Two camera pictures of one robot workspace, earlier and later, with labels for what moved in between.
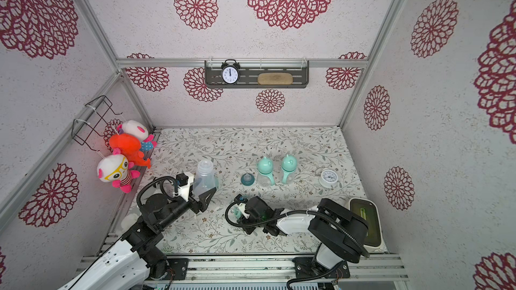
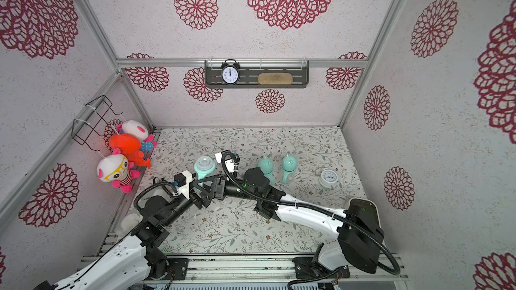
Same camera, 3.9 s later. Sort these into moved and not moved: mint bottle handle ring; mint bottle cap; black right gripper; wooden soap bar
Moved: black right gripper
Not moved: wooden soap bar; mint bottle cap; mint bottle handle ring
